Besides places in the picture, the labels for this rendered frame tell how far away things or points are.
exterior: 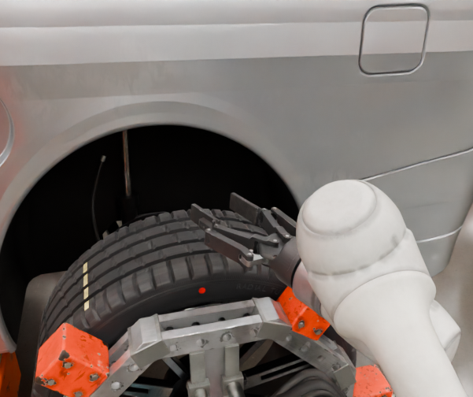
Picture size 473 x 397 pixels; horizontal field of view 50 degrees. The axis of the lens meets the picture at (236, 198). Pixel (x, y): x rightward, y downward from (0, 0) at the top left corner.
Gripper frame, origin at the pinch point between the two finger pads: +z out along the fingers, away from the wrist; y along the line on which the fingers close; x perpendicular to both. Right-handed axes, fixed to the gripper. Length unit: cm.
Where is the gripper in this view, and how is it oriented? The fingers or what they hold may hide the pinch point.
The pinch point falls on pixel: (222, 212)
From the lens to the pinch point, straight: 84.9
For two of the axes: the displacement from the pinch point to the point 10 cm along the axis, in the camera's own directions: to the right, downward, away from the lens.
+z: -6.4, -3.9, 6.7
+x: 0.8, -9.0, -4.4
